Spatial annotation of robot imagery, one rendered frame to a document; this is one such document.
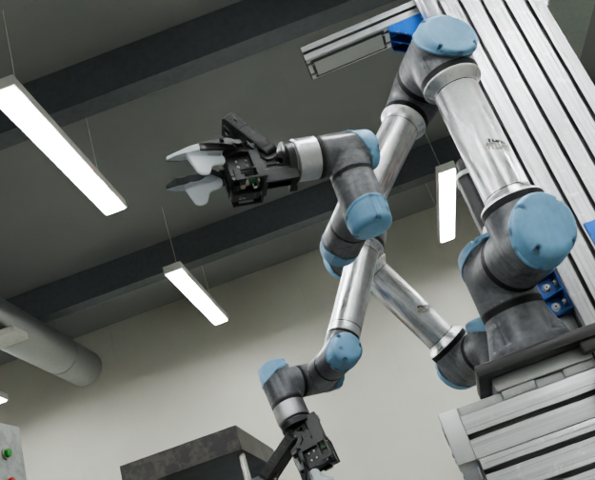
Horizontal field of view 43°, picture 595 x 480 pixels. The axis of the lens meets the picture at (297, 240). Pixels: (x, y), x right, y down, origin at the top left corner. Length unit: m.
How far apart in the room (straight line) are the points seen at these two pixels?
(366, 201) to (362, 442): 6.95
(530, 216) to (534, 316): 0.19
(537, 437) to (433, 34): 0.74
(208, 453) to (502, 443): 4.42
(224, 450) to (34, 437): 4.00
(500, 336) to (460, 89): 0.45
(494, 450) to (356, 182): 0.50
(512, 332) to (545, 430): 0.17
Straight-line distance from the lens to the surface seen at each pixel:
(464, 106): 1.42
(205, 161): 1.22
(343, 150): 1.28
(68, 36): 5.12
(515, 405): 1.34
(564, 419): 1.34
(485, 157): 1.37
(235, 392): 8.45
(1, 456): 2.26
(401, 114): 1.54
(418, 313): 1.98
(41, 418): 9.25
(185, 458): 5.68
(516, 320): 1.37
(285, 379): 1.73
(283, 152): 1.28
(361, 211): 1.23
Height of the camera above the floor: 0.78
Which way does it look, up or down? 25 degrees up
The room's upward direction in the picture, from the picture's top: 19 degrees counter-clockwise
